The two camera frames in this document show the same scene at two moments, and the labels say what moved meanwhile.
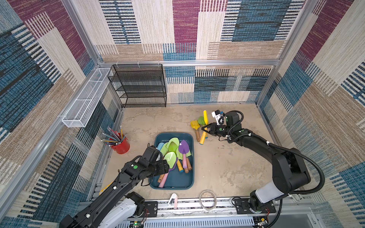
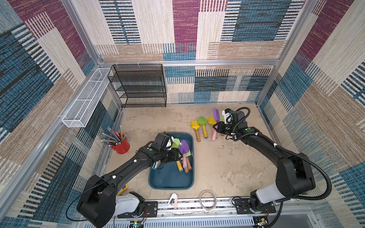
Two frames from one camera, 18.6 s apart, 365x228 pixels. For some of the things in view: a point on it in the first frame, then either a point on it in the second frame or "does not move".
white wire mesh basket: x=81 y=111 does not move
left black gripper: x=163 y=167 → x=175 y=155
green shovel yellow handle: x=201 y=120 does not move
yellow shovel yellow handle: x=204 y=133 → x=211 y=120
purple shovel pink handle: x=184 y=148 does not move
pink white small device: x=173 y=201 does not move
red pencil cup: x=122 y=147 does not move
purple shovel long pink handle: x=162 y=183 → x=216 y=116
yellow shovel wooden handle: x=195 y=125 does not move
